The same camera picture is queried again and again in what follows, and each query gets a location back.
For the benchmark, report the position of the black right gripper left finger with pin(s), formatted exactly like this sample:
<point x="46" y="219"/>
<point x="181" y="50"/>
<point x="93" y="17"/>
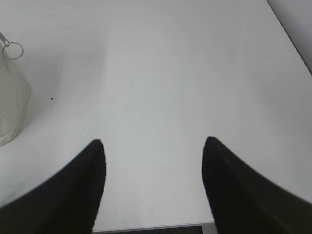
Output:
<point x="67" y="203"/>

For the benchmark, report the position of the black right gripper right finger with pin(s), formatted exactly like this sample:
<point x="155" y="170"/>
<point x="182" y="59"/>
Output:
<point x="243" y="201"/>

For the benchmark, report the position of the cream zippered bag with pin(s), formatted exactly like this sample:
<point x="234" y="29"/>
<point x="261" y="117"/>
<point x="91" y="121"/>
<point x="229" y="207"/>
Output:
<point x="15" y="93"/>

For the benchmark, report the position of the silver zipper pull with ring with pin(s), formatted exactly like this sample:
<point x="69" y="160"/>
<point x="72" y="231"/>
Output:
<point x="11" y="49"/>

